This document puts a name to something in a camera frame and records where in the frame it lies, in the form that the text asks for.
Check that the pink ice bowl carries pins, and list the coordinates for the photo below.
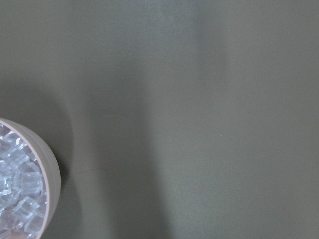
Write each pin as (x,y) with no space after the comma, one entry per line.
(49,166)

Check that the clear ice cubes pile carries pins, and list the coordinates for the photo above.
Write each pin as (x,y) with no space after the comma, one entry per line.
(23,195)

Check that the brown table mat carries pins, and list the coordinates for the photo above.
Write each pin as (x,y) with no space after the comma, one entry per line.
(170,119)

